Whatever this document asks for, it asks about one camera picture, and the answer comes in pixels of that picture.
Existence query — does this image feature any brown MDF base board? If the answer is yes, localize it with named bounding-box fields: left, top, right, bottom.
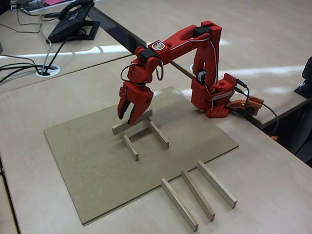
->
left=43, top=85, right=240, bottom=226

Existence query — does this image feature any black desk phone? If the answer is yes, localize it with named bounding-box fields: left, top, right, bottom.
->
left=47, top=0, right=101, bottom=44

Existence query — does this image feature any pink paper sheet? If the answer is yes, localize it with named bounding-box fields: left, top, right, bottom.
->
left=43, top=0, right=74, bottom=5

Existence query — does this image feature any white grommet with cables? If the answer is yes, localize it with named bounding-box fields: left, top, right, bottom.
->
left=35, top=64, right=61, bottom=78

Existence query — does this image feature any black phone cable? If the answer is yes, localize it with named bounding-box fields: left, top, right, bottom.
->
left=47, top=39, right=68, bottom=74

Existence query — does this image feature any short black plug cable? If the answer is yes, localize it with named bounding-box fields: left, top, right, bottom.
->
left=234, top=78, right=250, bottom=109

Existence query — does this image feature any black desk cable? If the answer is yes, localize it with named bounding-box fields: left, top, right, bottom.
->
left=0, top=63, right=41, bottom=83
left=0, top=55, right=44, bottom=74

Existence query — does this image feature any long grey-black power cable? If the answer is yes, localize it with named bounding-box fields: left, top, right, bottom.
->
left=262, top=103, right=280, bottom=137

